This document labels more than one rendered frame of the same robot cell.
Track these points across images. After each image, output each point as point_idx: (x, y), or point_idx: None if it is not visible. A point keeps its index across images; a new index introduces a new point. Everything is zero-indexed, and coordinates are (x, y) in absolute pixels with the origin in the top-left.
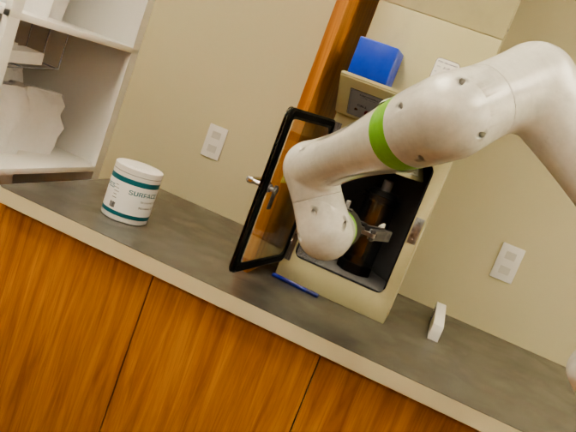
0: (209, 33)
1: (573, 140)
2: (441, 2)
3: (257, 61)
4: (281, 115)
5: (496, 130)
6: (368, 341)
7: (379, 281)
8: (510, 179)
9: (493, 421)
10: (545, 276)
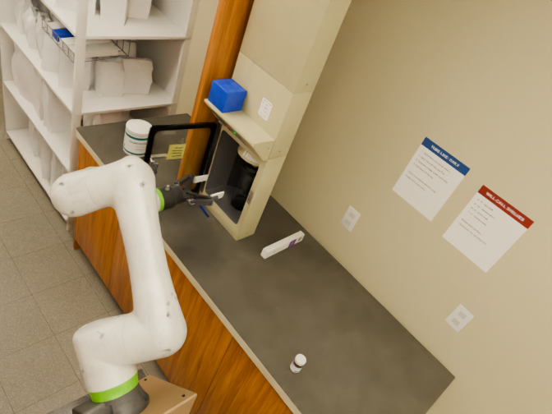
0: None
1: (119, 222)
2: (266, 60)
3: None
4: None
5: (83, 209)
6: (202, 252)
7: None
8: (358, 167)
9: (223, 316)
10: (369, 234)
